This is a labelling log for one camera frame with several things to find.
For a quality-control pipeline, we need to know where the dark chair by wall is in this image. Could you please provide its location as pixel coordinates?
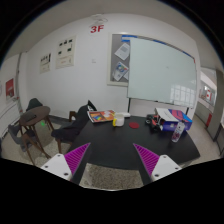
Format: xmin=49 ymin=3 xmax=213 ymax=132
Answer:
xmin=27 ymin=98 xmax=42 ymax=111

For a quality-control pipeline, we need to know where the black red small gadget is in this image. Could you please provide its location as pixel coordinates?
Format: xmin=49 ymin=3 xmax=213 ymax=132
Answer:
xmin=146 ymin=114 xmax=161 ymax=131

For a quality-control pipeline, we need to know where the white cup yellow handle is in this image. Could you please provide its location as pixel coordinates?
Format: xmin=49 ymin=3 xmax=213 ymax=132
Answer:
xmin=112 ymin=113 xmax=124 ymax=127

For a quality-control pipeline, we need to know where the clear plastic water bottle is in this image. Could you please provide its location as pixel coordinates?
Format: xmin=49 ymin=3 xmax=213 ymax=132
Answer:
xmin=171 ymin=121 xmax=185 ymax=142

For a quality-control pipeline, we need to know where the white poster with black pictures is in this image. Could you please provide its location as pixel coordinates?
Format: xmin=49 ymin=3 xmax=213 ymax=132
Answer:
xmin=56 ymin=36 xmax=76 ymax=69

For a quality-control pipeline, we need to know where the blue purple cardboard box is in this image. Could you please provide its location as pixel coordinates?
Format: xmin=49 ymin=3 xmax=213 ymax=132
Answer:
xmin=159 ymin=109 xmax=192 ymax=131

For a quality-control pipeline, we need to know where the red 3F wall sign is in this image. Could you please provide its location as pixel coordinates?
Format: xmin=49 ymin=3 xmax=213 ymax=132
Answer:
xmin=90 ymin=25 xmax=104 ymax=34

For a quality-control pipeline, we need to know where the small round brown table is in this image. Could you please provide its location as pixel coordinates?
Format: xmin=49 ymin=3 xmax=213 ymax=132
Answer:
xmin=19 ymin=106 xmax=53 ymax=158

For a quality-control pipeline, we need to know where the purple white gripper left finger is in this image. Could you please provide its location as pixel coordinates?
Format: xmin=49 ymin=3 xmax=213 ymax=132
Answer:
xmin=42 ymin=143 xmax=90 ymax=181

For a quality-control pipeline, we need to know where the red round coaster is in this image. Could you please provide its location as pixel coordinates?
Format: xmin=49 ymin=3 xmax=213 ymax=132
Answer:
xmin=129 ymin=122 xmax=139 ymax=129

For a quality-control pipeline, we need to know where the black oval table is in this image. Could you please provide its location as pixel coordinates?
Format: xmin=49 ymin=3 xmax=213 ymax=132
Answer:
xmin=66 ymin=115 xmax=201 ymax=186

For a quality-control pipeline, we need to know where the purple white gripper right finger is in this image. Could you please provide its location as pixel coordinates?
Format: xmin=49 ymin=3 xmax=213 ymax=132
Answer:
xmin=133 ymin=144 xmax=181 ymax=181

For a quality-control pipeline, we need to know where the dark chair with jacket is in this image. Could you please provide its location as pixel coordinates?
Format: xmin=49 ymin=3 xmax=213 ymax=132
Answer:
xmin=51 ymin=101 xmax=96 ymax=152

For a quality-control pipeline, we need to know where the wooden chair grey cushion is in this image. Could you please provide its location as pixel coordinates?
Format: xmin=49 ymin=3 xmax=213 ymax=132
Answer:
xmin=8 ymin=125 xmax=40 ymax=162

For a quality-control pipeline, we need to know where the large white whiteboard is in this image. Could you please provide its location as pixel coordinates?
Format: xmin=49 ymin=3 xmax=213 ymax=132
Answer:
xmin=127 ymin=38 xmax=197 ymax=108

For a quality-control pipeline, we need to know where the white paper sheet on box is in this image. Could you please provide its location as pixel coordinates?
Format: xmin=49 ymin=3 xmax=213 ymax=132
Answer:
xmin=155 ymin=108 xmax=177 ymax=122

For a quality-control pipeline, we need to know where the colourful picture book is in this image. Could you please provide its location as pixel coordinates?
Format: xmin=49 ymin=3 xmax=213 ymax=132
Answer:
xmin=87 ymin=110 xmax=115 ymax=123

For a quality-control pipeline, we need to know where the small white wall poster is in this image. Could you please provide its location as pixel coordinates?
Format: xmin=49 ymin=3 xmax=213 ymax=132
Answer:
xmin=40 ymin=53 xmax=51 ymax=73

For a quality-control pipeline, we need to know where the grey pin notice board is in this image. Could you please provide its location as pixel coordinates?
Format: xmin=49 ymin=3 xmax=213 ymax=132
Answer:
xmin=107 ymin=34 xmax=130 ymax=86

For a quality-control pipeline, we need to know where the red wall poster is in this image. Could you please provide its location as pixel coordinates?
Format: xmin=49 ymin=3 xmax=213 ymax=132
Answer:
xmin=6 ymin=78 xmax=14 ymax=100

